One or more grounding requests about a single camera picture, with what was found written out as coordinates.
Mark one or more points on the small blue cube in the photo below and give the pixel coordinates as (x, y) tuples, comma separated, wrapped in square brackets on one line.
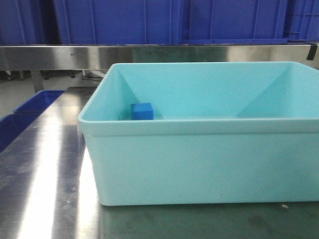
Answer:
[(142, 111)]

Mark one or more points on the blue crate on shelf right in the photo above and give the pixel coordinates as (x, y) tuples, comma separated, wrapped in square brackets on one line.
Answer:
[(233, 22)]

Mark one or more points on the blue crate on shelf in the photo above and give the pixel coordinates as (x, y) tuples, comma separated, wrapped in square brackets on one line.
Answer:
[(28, 22), (233, 22), (119, 22)]

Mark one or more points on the blue crate on shelf middle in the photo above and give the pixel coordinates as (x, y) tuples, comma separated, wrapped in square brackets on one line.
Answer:
[(119, 22)]

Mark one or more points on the blue crate on shelf left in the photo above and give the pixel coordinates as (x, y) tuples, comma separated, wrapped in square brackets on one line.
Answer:
[(28, 22)]

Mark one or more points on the light teal plastic tub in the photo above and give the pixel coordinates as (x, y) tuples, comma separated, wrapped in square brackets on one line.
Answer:
[(229, 132)]

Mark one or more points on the blue floor crate far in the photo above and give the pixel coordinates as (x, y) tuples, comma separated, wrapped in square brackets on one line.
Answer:
[(38, 103)]

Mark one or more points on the blue floor crate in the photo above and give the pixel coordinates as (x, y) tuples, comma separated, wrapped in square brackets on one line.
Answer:
[(38, 103), (8, 131)]

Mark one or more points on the blue floor crate near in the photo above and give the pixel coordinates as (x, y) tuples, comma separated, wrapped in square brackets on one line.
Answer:
[(8, 131)]

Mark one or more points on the black tape strip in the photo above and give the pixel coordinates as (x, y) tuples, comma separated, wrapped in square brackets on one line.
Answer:
[(312, 51)]

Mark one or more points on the stainless steel shelf rail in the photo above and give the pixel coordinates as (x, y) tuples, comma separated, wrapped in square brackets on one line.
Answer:
[(102, 57)]

